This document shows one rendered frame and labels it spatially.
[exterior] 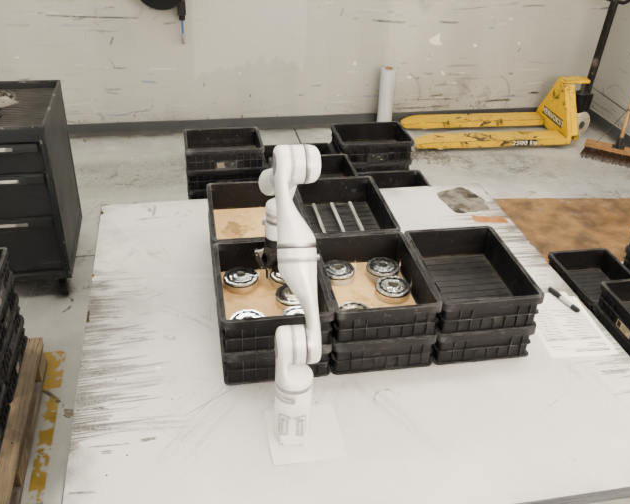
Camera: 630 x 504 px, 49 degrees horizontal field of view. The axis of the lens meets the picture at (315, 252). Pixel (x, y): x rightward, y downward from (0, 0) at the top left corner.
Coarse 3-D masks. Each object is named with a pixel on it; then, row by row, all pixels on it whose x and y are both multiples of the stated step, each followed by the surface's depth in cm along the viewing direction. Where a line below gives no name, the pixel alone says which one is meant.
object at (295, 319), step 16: (256, 240) 210; (320, 272) 197; (224, 304) 182; (224, 320) 177; (240, 320) 177; (256, 320) 177; (272, 320) 178; (288, 320) 179; (304, 320) 180; (320, 320) 181
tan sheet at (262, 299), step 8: (224, 272) 213; (264, 272) 214; (264, 280) 210; (224, 288) 206; (256, 288) 206; (264, 288) 206; (272, 288) 207; (224, 296) 202; (232, 296) 202; (240, 296) 202; (248, 296) 203; (256, 296) 203; (264, 296) 203; (272, 296) 203; (232, 304) 199; (240, 304) 199; (248, 304) 199; (256, 304) 199; (264, 304) 200; (272, 304) 200; (232, 312) 196; (264, 312) 196; (272, 312) 197; (280, 312) 197
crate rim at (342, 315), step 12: (420, 264) 202; (324, 276) 195; (432, 288) 192; (336, 300) 186; (336, 312) 182; (348, 312) 182; (360, 312) 182; (372, 312) 183; (384, 312) 183; (396, 312) 184; (408, 312) 185; (420, 312) 186; (432, 312) 186
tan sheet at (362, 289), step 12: (360, 264) 219; (360, 276) 214; (336, 288) 208; (348, 288) 208; (360, 288) 208; (372, 288) 208; (348, 300) 203; (360, 300) 203; (372, 300) 203; (408, 300) 204
